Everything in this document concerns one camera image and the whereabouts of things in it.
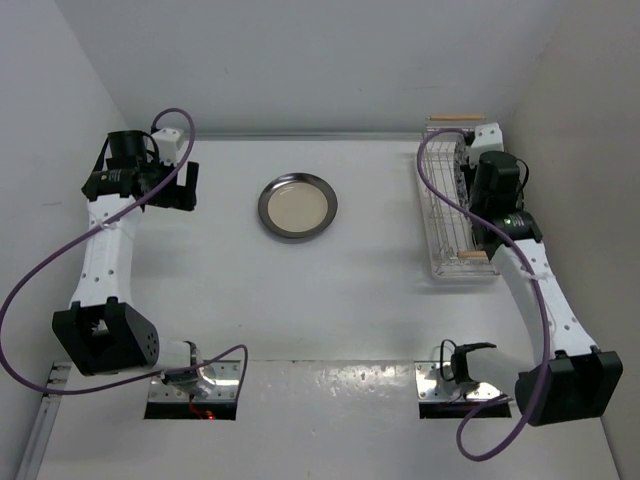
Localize dark rimmed cream plate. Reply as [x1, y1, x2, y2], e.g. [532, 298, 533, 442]
[257, 172, 339, 241]

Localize blue floral plate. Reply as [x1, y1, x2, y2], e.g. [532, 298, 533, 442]
[453, 140, 471, 209]

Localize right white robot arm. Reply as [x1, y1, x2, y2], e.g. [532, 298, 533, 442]
[451, 151, 623, 426]

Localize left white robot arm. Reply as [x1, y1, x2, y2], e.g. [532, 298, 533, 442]
[52, 127, 201, 391]

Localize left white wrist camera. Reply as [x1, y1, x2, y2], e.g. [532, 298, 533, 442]
[151, 127, 185, 165]

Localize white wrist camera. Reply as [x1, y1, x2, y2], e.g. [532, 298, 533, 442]
[469, 122, 504, 155]
[151, 127, 185, 165]

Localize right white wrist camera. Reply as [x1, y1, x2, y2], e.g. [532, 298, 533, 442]
[469, 122, 504, 155]

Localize white wire dish rack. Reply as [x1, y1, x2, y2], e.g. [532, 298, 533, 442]
[413, 113, 501, 276]

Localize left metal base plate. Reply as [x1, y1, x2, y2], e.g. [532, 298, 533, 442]
[147, 360, 242, 403]

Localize metal base plate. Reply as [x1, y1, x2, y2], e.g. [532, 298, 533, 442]
[414, 361, 502, 404]
[147, 360, 242, 403]

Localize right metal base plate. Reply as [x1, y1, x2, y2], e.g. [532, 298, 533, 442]
[414, 361, 502, 404]

